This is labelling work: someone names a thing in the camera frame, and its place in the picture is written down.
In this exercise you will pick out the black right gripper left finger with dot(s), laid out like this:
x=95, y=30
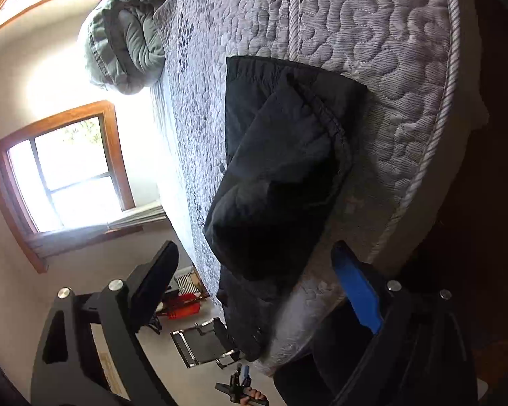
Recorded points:
x=67, y=368

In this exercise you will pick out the person's left hand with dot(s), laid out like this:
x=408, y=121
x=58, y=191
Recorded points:
x=253, y=397

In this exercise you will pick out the black pants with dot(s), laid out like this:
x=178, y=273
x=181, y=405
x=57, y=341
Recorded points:
x=290, y=133

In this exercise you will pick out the grey quilted bed cover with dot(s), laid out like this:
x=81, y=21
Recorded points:
x=406, y=53

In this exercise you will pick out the grey-green folded duvet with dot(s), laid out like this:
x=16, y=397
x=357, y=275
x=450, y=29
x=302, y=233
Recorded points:
x=120, y=48

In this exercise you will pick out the black chrome chair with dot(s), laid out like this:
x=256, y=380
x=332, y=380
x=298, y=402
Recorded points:
x=205, y=343

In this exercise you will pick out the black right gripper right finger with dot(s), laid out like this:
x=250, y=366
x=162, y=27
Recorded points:
x=418, y=354

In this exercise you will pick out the red bag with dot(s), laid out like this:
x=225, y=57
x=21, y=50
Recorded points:
x=183, y=306

